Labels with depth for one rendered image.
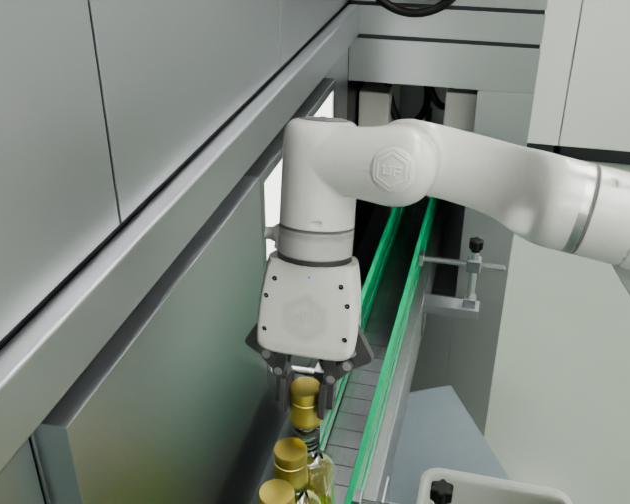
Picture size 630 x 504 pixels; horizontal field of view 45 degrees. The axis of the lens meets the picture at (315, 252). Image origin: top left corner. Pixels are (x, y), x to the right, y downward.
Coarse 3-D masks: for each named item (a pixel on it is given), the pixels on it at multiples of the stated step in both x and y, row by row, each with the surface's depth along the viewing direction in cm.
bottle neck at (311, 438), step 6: (294, 426) 82; (318, 426) 82; (294, 432) 82; (300, 432) 81; (306, 432) 81; (312, 432) 81; (318, 432) 82; (300, 438) 82; (306, 438) 82; (312, 438) 82; (318, 438) 83; (306, 444) 82; (312, 444) 82; (318, 444) 83; (312, 450) 83; (318, 450) 84; (312, 456) 83; (318, 456) 84; (312, 462) 83
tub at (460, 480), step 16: (432, 480) 117; (448, 480) 117; (464, 480) 116; (480, 480) 115; (496, 480) 115; (464, 496) 117; (480, 496) 117; (496, 496) 116; (512, 496) 115; (528, 496) 114; (544, 496) 114; (560, 496) 113
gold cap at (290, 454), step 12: (276, 444) 77; (288, 444) 77; (300, 444) 77; (276, 456) 76; (288, 456) 76; (300, 456) 76; (276, 468) 77; (288, 468) 76; (300, 468) 76; (288, 480) 76; (300, 480) 77
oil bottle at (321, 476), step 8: (320, 456) 85; (328, 456) 86; (320, 464) 84; (328, 464) 85; (312, 472) 83; (320, 472) 84; (328, 472) 85; (312, 480) 83; (320, 480) 83; (328, 480) 84; (312, 488) 83; (320, 488) 83; (328, 488) 85; (320, 496) 83; (328, 496) 85
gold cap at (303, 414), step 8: (296, 384) 80; (304, 384) 80; (312, 384) 80; (296, 392) 79; (304, 392) 79; (312, 392) 79; (296, 400) 79; (304, 400) 78; (312, 400) 79; (296, 408) 79; (304, 408) 79; (312, 408) 79; (296, 416) 80; (304, 416) 80; (312, 416) 80; (296, 424) 80; (304, 424) 80; (312, 424) 80
